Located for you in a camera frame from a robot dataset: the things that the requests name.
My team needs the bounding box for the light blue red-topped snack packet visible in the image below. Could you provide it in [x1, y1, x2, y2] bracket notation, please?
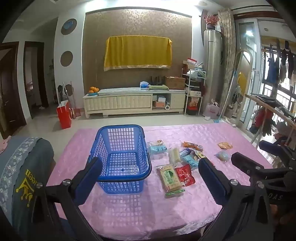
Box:
[147, 140, 168, 160]

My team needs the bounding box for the tall standing air conditioner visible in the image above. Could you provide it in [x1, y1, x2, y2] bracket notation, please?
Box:
[203, 29, 222, 114]

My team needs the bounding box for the green label cracker packet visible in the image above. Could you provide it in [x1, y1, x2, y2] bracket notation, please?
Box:
[157, 164, 186, 198]

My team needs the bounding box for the pink tablecloth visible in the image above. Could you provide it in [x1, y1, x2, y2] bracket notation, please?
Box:
[46, 123, 273, 235]

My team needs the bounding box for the plain round wall disc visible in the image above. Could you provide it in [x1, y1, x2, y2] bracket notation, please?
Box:
[60, 51, 73, 67]

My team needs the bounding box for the pale round snack packet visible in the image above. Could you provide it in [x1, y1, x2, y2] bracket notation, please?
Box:
[214, 151, 230, 161]

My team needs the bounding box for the wooden drying rail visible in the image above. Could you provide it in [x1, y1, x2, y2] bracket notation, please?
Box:
[245, 93, 296, 144]

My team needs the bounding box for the arched floor mirror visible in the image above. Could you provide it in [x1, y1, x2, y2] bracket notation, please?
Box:
[231, 50, 253, 126]

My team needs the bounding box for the row of hanging clothes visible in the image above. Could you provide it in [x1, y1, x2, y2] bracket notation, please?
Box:
[262, 40, 296, 86]

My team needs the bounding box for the yellow cloth with gold trim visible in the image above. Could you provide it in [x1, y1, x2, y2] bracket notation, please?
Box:
[104, 36, 173, 71]

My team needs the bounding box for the pile of clothes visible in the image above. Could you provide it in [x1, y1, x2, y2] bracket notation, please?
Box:
[250, 108, 278, 136]

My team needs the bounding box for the dark wooden door frame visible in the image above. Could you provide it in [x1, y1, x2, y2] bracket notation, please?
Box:
[24, 41, 49, 109]

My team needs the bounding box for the cream TV cabinet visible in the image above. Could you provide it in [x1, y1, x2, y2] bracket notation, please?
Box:
[83, 87, 186, 119]

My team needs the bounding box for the white shelf rack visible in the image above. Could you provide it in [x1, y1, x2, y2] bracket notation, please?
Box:
[184, 70, 207, 115]

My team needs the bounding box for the vase of red flowers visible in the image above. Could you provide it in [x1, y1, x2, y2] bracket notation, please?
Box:
[203, 14, 220, 30]

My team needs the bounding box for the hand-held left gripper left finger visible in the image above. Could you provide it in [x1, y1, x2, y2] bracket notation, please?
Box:
[28, 157, 103, 241]

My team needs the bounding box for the dark wooden door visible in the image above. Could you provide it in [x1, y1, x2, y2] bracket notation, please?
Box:
[0, 42, 27, 139]

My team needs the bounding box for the beige curtain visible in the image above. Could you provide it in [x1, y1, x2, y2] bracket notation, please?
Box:
[218, 8, 235, 112]

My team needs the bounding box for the brown cardboard box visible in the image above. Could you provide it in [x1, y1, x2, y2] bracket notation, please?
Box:
[164, 76, 186, 90]

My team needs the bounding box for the mop with blue head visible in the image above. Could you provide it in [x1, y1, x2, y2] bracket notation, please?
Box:
[214, 54, 238, 123]

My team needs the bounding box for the red snack packet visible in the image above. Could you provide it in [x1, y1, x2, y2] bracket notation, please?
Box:
[174, 164, 195, 187]

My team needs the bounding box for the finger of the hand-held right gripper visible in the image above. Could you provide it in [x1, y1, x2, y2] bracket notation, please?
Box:
[231, 152, 292, 183]
[259, 140, 296, 163]

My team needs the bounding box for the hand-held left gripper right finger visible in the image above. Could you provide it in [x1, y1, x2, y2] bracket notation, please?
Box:
[198, 158, 269, 241]

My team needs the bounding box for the broom and dustpan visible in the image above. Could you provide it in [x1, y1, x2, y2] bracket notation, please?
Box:
[58, 81, 82, 119]

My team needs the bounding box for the plain light blue snack packet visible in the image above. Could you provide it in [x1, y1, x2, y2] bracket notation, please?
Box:
[181, 155, 199, 171]

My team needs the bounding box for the red paper bag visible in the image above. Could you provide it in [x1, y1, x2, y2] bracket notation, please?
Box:
[57, 101, 73, 130]

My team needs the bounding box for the long white snack packet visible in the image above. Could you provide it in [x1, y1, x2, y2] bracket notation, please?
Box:
[169, 148, 181, 164]

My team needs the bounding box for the pink shopping bag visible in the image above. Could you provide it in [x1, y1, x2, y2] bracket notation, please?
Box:
[206, 102, 220, 119]

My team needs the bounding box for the long orange snack packet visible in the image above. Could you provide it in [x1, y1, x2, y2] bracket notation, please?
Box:
[181, 142, 203, 151]

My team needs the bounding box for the black router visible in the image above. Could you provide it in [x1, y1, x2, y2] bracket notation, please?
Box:
[149, 76, 164, 86]

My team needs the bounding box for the round wall disc with plate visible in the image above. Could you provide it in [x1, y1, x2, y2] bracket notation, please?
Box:
[61, 19, 77, 35]

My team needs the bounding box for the dark garment with yellow print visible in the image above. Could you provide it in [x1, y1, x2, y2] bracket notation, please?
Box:
[11, 138, 55, 232]

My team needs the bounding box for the blue plastic basket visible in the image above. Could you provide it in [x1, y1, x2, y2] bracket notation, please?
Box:
[88, 124, 152, 194]

